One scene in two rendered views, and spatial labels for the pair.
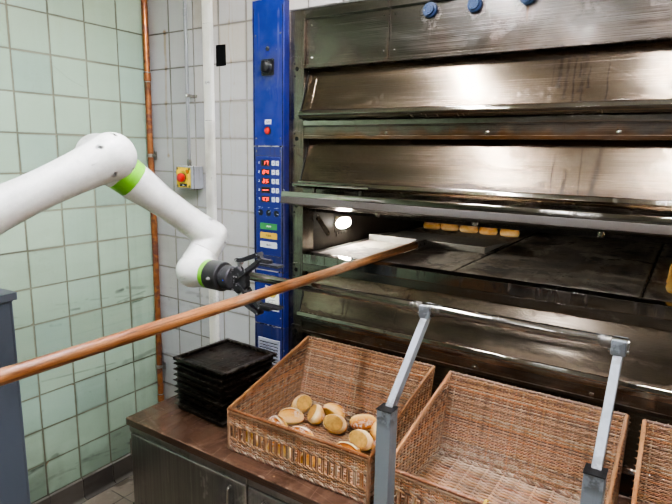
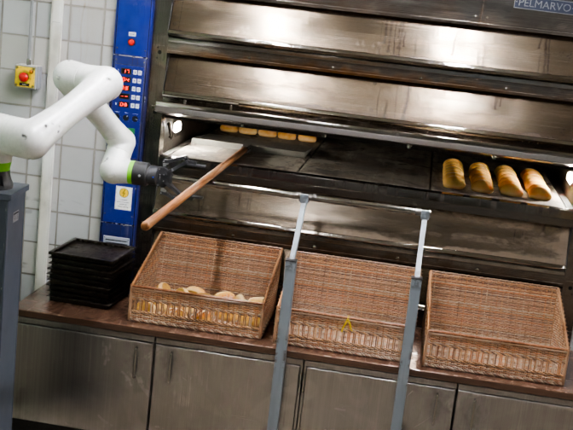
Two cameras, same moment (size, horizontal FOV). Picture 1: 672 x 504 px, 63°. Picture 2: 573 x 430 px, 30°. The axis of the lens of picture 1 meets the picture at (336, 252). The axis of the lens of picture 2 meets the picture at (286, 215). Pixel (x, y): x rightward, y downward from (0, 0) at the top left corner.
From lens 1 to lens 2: 2.82 m
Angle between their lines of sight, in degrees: 26
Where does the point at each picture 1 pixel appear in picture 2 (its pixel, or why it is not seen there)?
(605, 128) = (413, 74)
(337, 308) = (193, 205)
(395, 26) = not seen: outside the picture
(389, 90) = (254, 24)
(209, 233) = (128, 139)
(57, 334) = not seen: outside the picture
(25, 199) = (74, 117)
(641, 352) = (429, 226)
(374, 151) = (235, 71)
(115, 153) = (118, 84)
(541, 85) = (373, 39)
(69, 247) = not seen: outside the picture
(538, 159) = (368, 90)
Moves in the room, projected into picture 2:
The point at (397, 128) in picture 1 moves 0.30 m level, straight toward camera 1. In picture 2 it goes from (259, 55) to (281, 62)
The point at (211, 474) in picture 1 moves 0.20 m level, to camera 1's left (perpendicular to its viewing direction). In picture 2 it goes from (116, 341) to (66, 344)
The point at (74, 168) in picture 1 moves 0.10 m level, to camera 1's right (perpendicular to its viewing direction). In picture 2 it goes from (97, 95) to (125, 96)
